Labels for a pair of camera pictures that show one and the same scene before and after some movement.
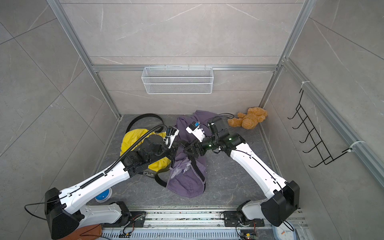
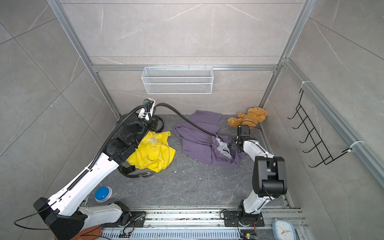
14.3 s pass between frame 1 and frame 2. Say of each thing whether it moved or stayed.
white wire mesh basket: stayed
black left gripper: moved
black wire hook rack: stayed
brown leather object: stayed
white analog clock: stayed
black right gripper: moved
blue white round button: stayed
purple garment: moved
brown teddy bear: stayed
